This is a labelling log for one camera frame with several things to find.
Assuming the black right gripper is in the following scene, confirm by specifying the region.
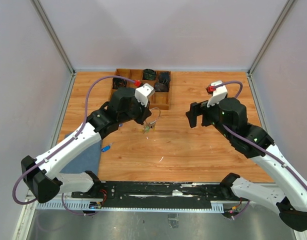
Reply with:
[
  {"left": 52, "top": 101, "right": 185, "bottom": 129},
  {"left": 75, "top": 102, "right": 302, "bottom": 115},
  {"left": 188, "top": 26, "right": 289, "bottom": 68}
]
[{"left": 186, "top": 96, "right": 233, "bottom": 140}]

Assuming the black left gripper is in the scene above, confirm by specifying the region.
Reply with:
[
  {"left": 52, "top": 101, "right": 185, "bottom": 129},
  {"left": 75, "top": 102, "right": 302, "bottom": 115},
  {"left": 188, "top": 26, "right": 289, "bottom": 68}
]
[{"left": 119, "top": 95, "right": 153, "bottom": 126}]

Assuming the keyring with keys and tags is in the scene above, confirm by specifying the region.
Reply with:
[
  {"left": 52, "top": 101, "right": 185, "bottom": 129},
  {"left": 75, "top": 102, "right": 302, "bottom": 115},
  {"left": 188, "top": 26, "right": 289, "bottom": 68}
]
[{"left": 142, "top": 107, "right": 161, "bottom": 134}]

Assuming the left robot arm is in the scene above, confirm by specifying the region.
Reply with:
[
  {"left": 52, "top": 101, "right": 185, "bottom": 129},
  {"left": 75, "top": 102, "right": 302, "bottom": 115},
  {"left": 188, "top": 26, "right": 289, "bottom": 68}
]
[{"left": 21, "top": 84, "right": 155, "bottom": 204}]

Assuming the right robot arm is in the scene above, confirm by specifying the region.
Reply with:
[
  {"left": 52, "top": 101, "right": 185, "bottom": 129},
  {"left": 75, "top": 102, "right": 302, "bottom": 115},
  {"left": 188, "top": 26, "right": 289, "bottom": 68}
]
[{"left": 185, "top": 97, "right": 307, "bottom": 232}]

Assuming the rolled brown tie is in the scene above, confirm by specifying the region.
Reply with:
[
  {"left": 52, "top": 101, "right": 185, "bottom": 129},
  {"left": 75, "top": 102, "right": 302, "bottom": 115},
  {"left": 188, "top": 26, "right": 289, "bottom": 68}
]
[{"left": 154, "top": 81, "right": 169, "bottom": 93}]

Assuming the wooden compartment tray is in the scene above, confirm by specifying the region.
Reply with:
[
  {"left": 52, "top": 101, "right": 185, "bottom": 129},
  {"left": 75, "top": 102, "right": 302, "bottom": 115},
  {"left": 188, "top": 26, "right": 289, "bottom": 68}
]
[{"left": 114, "top": 68, "right": 172, "bottom": 110}]

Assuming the rolled black tie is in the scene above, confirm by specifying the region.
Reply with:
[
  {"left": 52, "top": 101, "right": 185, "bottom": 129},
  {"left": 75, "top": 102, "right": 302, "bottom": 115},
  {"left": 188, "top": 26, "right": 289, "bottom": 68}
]
[{"left": 112, "top": 77, "right": 128, "bottom": 90}]

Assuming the rolled green patterned tie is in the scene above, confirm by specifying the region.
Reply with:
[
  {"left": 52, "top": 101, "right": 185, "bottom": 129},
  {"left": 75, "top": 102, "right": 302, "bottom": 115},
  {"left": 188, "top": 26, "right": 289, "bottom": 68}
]
[{"left": 142, "top": 68, "right": 157, "bottom": 81}]

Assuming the rolled dark blue tie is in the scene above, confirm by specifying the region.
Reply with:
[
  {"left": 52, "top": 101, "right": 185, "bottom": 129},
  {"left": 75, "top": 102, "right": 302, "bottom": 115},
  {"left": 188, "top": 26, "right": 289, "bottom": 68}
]
[{"left": 158, "top": 71, "right": 171, "bottom": 86}]

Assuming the blue cloth mat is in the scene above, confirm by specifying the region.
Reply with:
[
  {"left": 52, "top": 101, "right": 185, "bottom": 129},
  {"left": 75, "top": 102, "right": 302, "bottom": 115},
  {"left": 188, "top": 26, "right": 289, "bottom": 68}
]
[{"left": 60, "top": 141, "right": 103, "bottom": 175}]

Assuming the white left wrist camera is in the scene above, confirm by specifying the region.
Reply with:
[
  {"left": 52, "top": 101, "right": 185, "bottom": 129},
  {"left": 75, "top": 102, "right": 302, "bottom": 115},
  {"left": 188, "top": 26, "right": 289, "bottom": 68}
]
[{"left": 134, "top": 83, "right": 155, "bottom": 108}]

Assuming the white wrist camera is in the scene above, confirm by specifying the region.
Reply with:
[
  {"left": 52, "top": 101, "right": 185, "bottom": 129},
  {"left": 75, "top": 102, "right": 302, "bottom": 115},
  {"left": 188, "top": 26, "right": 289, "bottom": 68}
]
[
  {"left": 134, "top": 83, "right": 155, "bottom": 108},
  {"left": 206, "top": 80, "right": 228, "bottom": 108}
]

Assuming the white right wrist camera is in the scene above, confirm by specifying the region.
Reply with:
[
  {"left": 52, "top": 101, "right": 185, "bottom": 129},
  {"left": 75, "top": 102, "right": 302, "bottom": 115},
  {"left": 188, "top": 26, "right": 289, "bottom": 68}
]
[{"left": 206, "top": 80, "right": 228, "bottom": 108}]

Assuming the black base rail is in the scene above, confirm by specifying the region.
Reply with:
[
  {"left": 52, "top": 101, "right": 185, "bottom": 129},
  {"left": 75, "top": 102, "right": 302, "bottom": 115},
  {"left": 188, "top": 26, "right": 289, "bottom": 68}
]
[{"left": 36, "top": 181, "right": 245, "bottom": 214}]

